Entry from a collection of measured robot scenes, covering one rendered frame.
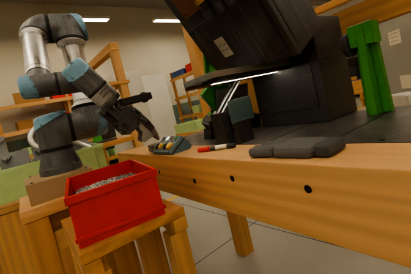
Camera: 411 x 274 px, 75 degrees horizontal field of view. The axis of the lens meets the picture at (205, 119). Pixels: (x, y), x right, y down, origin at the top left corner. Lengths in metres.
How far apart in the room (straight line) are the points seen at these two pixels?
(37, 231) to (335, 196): 0.90
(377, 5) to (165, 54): 8.77
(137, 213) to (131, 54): 8.46
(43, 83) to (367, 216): 0.90
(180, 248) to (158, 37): 9.16
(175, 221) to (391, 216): 0.48
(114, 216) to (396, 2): 1.08
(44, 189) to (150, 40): 8.64
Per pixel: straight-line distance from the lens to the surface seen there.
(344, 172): 0.49
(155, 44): 9.57
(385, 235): 0.51
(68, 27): 1.29
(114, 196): 0.69
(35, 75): 1.00
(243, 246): 1.98
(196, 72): 1.78
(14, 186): 1.74
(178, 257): 0.78
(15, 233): 1.71
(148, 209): 0.72
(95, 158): 1.74
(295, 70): 0.98
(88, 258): 0.69
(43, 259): 1.11
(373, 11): 1.19
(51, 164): 1.16
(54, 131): 1.15
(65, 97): 7.53
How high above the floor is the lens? 1.05
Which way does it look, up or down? 3 degrees down
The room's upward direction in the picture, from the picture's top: 13 degrees counter-clockwise
